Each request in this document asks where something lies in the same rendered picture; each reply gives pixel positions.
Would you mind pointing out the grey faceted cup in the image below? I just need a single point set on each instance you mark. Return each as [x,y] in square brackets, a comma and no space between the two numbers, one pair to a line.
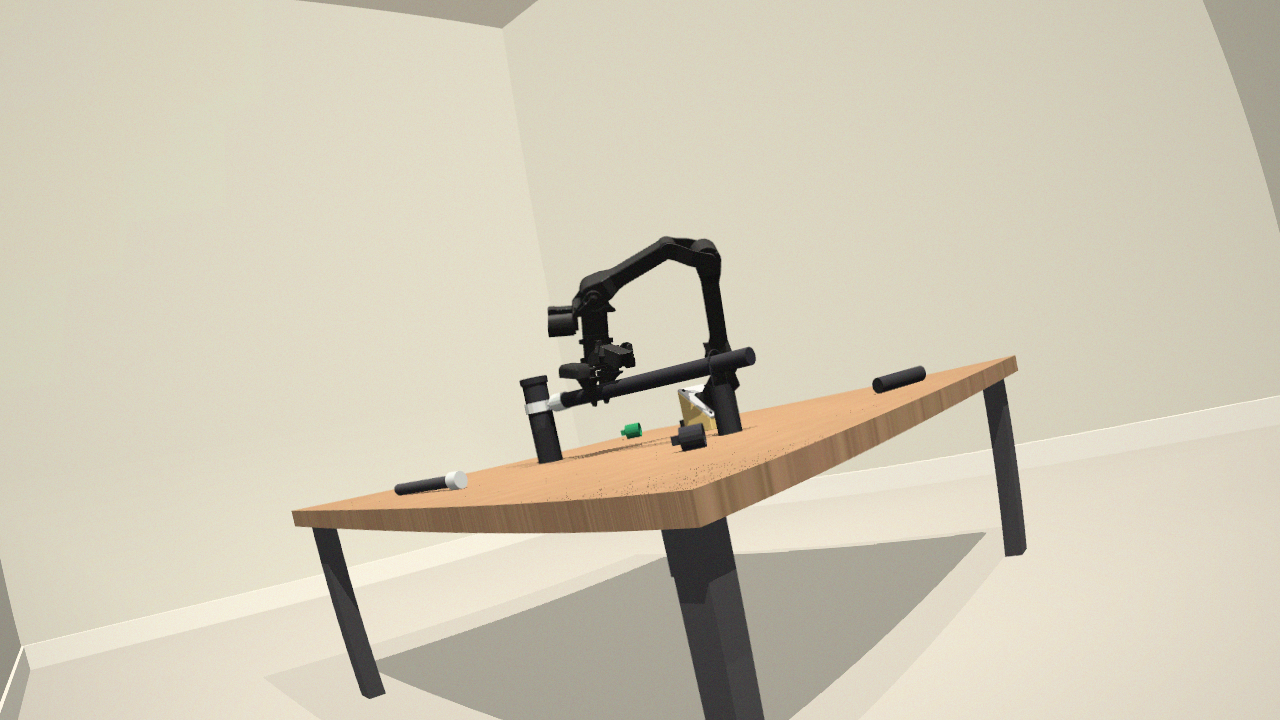
[553,403]

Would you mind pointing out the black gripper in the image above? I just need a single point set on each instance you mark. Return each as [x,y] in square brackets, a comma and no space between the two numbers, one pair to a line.
[585,371]

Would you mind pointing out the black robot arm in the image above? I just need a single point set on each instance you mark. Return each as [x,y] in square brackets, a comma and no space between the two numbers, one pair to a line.
[591,302]

